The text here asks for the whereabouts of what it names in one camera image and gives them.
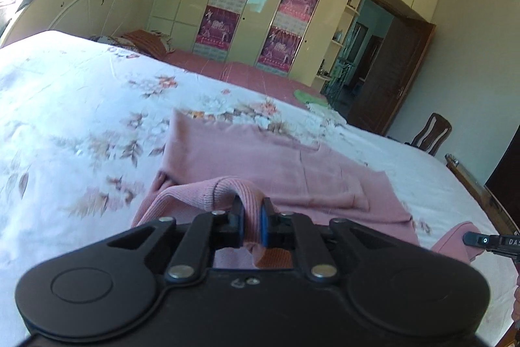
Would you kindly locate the patterned lattice pillow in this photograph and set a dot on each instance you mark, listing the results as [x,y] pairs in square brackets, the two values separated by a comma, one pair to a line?
[109,41]

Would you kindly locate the brown wooden door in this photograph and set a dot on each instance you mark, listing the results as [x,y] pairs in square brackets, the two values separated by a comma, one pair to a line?
[390,78]

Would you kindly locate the cream round headboard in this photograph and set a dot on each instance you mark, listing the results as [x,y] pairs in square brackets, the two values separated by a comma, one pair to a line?
[81,1]

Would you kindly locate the corner shelf unit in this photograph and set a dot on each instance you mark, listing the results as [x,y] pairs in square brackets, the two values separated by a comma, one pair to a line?
[345,26]

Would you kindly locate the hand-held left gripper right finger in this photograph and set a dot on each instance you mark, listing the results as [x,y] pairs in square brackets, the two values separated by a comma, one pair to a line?
[265,223]

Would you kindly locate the white folded cloth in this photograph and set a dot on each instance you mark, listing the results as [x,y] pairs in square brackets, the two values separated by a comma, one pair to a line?
[325,113]

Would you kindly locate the pink checked bed sheet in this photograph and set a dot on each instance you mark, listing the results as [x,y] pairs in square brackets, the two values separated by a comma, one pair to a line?
[227,74]

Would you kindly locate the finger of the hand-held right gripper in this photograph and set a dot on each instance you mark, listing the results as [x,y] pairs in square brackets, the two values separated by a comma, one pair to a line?
[476,240]

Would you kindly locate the dark furniture panel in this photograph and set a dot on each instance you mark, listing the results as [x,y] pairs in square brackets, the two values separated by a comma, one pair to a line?
[505,172]

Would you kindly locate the floral white bed sheet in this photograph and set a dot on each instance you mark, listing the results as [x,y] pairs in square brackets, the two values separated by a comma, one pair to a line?
[61,107]

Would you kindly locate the metal drying rack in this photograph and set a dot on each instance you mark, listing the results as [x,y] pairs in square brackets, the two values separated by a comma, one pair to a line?
[337,80]

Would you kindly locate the brown striped pillow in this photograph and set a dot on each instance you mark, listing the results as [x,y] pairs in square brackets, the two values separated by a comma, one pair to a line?
[148,42]

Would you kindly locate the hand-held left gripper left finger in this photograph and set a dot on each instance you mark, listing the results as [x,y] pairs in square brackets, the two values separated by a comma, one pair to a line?
[240,223]

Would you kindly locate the green folded cloth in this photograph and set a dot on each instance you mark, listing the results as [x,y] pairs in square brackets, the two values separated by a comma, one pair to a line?
[308,97]

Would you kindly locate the wooden bed footboard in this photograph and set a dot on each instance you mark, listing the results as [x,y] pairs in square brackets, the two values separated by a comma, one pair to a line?
[483,196]

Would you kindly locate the pink sweater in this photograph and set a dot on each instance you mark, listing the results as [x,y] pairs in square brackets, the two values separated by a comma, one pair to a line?
[284,168]

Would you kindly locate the wooden chair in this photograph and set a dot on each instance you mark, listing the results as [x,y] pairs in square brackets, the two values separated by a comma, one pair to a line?
[432,133]

